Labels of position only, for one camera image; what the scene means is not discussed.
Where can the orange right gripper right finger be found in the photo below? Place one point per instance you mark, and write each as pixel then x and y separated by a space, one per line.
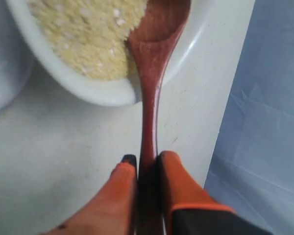
pixel 180 191

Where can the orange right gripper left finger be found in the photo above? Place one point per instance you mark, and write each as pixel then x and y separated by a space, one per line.
pixel 112 211

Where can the dark red wooden spoon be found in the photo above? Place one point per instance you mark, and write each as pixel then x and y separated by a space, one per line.
pixel 152 44

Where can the yellow grain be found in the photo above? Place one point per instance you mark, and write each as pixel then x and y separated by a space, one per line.
pixel 90 35

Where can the light blue backdrop cloth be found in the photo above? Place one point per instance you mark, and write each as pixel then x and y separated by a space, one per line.
pixel 252 167

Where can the white rectangular plastic tray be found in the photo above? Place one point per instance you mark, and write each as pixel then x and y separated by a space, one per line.
pixel 16 60

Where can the white ceramic bowl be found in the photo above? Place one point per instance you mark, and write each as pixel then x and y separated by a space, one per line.
pixel 121 92

